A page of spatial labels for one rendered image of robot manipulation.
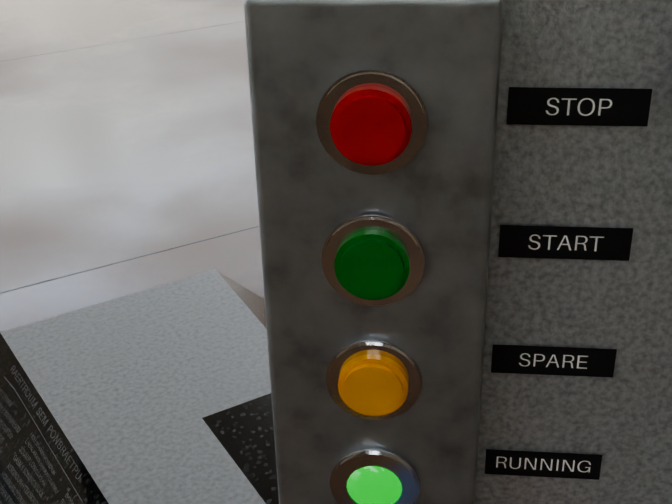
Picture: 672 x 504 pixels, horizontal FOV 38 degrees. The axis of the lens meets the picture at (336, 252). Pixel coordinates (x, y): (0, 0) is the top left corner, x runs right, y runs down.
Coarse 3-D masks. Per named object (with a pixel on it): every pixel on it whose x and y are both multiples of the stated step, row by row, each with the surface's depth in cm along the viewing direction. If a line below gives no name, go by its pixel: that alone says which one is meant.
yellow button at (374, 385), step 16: (352, 368) 36; (368, 368) 36; (384, 368) 36; (400, 368) 36; (352, 384) 36; (368, 384) 36; (384, 384) 36; (400, 384) 36; (352, 400) 36; (368, 400) 36; (384, 400) 36; (400, 400) 36
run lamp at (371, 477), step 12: (360, 468) 38; (372, 468) 38; (384, 468) 38; (348, 480) 39; (360, 480) 38; (372, 480) 38; (384, 480) 38; (396, 480) 38; (348, 492) 39; (360, 492) 39; (372, 492) 38; (384, 492) 38; (396, 492) 39
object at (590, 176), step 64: (512, 0) 31; (576, 0) 31; (640, 0) 31; (512, 64) 32; (576, 64) 32; (640, 64) 32; (512, 128) 33; (576, 128) 33; (640, 128) 33; (512, 192) 34; (576, 192) 34; (640, 192) 34; (640, 256) 35; (512, 320) 37; (576, 320) 37; (640, 320) 36; (512, 384) 38; (576, 384) 38; (640, 384) 38; (512, 448) 40; (576, 448) 39; (640, 448) 39
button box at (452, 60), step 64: (256, 0) 30; (320, 0) 30; (384, 0) 30; (448, 0) 30; (256, 64) 31; (320, 64) 31; (384, 64) 31; (448, 64) 31; (256, 128) 32; (448, 128) 32; (320, 192) 33; (384, 192) 33; (448, 192) 33; (320, 256) 34; (448, 256) 34; (320, 320) 36; (384, 320) 35; (448, 320) 35; (320, 384) 37; (448, 384) 36; (320, 448) 39; (384, 448) 38; (448, 448) 38
